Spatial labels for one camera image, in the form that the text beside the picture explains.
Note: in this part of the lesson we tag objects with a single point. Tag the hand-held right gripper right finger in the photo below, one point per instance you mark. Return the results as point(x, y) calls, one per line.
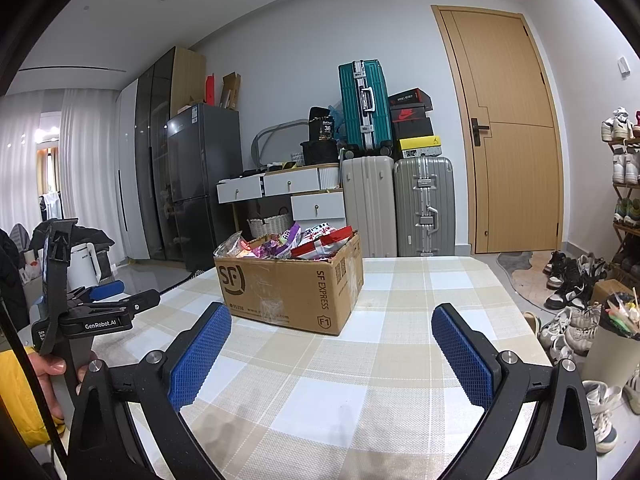
point(465, 355)

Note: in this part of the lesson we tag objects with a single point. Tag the grey bin with sticks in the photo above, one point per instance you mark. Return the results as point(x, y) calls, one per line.
point(607, 355)

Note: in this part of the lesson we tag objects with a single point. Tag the curved silver metal frame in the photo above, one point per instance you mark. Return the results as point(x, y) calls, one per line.
point(275, 127)

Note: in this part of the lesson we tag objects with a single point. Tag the dark cloth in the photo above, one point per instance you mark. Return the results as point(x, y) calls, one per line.
point(90, 237)

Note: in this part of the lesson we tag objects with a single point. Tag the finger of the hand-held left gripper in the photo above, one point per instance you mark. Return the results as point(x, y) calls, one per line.
point(107, 290)
point(142, 300)

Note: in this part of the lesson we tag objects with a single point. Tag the person's left hand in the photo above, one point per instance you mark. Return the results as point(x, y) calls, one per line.
point(50, 366)

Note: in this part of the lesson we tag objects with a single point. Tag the brown cardboard piece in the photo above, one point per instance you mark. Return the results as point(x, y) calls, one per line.
point(231, 91)

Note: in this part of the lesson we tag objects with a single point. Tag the dark glass wooden cabinet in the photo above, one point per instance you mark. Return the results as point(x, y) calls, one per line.
point(155, 160)

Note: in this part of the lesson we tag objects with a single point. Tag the wooden shoe rack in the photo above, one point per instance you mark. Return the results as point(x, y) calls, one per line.
point(625, 230)

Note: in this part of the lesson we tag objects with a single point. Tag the black yellow shoe box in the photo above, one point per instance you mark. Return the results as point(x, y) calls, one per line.
point(420, 147)

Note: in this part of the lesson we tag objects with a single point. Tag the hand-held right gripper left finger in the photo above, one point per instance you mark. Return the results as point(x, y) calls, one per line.
point(197, 355)

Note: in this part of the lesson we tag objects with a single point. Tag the red logo shoe box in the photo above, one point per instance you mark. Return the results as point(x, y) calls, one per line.
point(410, 114)

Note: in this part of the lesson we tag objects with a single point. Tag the small brown carton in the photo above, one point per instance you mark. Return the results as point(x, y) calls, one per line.
point(607, 290)

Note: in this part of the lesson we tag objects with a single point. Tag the red paper bag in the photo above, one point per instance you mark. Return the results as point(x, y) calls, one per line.
point(211, 90)

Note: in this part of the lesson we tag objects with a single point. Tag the black storage box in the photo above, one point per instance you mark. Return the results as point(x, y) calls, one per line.
point(320, 152)

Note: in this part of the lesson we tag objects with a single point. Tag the beige suitcase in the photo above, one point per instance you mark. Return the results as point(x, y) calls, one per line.
point(367, 210)

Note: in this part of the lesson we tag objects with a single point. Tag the grey door mat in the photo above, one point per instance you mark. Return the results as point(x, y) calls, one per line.
point(515, 265)

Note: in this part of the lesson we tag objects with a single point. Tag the silver suitcase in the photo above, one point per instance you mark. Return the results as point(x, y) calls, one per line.
point(410, 210)

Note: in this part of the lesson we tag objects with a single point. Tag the white desk with drawers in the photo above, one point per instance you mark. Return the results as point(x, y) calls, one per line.
point(290, 185)

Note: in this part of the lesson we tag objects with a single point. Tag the white electric kettle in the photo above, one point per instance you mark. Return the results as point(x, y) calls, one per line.
point(82, 265)

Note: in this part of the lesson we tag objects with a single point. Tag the purple snack bag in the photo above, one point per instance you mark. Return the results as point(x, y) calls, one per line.
point(287, 237)

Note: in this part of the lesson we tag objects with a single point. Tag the brown cardboard box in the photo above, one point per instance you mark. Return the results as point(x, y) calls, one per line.
point(280, 290)

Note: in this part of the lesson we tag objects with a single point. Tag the plain black shoe box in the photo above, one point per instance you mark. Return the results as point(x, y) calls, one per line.
point(414, 130)

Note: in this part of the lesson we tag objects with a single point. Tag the dark grey fridge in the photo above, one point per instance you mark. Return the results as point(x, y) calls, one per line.
point(205, 170)

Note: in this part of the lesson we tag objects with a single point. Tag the person's left forearm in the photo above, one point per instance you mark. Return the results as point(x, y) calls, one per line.
point(20, 400)

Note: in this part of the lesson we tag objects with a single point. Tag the wooden door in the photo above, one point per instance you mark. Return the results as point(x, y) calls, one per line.
point(515, 160)

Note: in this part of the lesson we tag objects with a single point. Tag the black labelled bag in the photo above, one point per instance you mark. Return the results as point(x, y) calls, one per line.
point(322, 125)

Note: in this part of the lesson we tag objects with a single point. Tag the scattered shoe pile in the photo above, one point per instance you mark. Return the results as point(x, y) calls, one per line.
point(565, 285)

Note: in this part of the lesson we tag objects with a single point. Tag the white sheer curtain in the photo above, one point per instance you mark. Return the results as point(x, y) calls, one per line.
point(85, 160)

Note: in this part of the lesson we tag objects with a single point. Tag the shoe rack with shoes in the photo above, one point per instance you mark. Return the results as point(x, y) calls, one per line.
point(622, 160)

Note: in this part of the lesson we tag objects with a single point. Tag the woven laundry basket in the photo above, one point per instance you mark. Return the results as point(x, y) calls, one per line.
point(270, 225)

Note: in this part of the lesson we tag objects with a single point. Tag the black shoe box red print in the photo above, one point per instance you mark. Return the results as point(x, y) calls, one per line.
point(409, 97)

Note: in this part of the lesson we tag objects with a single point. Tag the red chip bag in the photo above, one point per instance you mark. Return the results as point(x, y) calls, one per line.
point(322, 249)

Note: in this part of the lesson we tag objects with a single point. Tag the teal suitcase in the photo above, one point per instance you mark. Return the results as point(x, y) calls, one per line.
point(352, 120)

